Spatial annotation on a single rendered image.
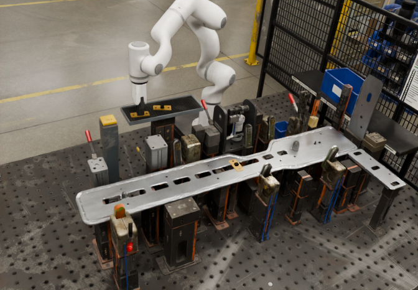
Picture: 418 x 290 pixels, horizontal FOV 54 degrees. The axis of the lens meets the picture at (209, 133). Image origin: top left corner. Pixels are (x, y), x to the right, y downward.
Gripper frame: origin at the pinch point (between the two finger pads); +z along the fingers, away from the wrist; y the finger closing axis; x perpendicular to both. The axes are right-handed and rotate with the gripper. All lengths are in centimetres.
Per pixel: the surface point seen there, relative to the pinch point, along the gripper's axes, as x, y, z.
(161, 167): 5.2, 19.7, 18.8
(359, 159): 100, 37, 19
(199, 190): 16.9, 38.4, 18.9
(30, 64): -62, -307, 118
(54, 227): -44, 15, 49
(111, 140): -14.2, 3.8, 12.3
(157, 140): 4.7, 14.4, 7.6
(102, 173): -20.6, 22.7, 14.8
